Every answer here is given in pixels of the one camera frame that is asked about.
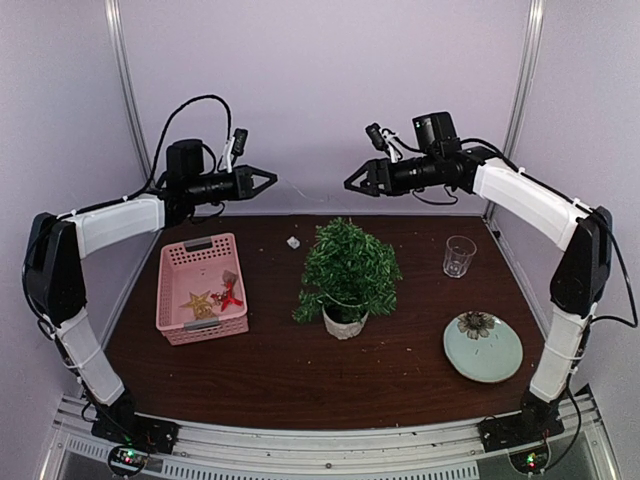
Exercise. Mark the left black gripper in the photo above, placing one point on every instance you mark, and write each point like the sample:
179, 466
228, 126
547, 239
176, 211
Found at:
243, 181

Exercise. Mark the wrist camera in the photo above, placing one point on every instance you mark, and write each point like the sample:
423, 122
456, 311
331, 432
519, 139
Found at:
382, 141
233, 149

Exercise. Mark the right aluminium frame post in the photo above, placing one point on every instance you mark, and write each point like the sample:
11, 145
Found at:
527, 69

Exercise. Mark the left aluminium frame post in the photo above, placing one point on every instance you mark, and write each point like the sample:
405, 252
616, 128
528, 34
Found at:
117, 38

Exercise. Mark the pink plastic basket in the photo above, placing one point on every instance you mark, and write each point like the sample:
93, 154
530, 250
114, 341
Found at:
196, 266

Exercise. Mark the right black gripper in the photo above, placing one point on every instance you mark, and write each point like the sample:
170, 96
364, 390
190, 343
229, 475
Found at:
376, 168

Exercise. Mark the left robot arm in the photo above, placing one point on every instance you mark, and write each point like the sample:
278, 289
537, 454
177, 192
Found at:
52, 274

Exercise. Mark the red bow ornament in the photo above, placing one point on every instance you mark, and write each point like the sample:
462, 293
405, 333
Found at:
226, 298

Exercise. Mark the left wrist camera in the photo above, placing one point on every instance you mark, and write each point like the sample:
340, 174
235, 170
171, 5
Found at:
233, 149

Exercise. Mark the aluminium frame post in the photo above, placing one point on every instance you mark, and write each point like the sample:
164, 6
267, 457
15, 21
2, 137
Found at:
117, 38
527, 69

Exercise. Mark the white tree pot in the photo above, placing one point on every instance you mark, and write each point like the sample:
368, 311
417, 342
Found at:
338, 327

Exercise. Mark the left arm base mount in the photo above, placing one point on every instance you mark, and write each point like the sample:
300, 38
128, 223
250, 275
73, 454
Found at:
134, 445

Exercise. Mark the small green christmas tree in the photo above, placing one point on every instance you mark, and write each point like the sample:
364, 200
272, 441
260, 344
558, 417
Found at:
350, 269

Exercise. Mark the gold star ornament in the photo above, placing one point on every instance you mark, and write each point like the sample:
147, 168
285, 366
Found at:
200, 305

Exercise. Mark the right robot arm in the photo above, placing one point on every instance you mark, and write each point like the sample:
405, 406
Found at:
583, 234

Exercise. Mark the aluminium front rail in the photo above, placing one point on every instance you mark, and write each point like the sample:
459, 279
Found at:
452, 450

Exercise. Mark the clear drinking glass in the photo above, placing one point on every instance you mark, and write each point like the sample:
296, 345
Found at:
459, 254

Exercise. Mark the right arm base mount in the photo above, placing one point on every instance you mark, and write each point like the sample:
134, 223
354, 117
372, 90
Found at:
520, 435

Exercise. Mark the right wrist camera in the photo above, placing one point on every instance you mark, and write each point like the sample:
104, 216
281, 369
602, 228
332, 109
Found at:
382, 141

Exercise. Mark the light green floral plate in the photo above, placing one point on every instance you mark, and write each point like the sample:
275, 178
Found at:
482, 347

